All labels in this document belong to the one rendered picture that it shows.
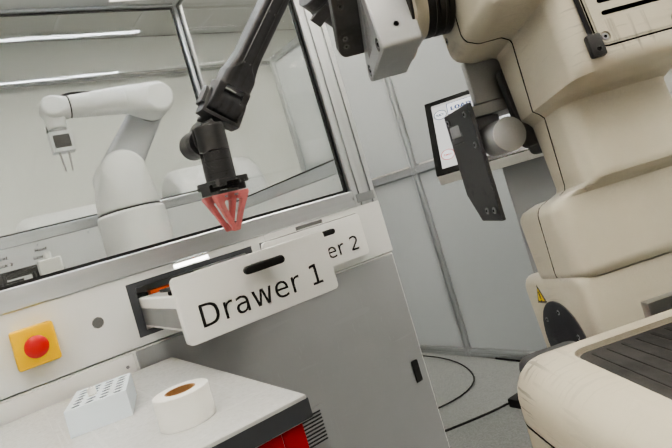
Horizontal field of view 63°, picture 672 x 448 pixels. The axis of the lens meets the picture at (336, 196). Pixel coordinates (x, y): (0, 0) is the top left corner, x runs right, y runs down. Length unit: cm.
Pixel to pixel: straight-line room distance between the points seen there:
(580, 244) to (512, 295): 211
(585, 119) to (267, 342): 91
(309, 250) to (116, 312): 44
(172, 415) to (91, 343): 52
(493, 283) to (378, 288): 138
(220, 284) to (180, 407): 26
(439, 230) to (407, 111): 65
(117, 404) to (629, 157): 74
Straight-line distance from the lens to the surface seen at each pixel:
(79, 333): 121
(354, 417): 147
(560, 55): 63
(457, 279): 294
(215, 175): 103
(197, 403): 72
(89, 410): 89
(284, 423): 69
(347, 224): 143
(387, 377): 152
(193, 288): 91
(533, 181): 173
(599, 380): 40
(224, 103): 106
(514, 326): 283
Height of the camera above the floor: 97
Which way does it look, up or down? 1 degrees up
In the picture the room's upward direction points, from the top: 16 degrees counter-clockwise
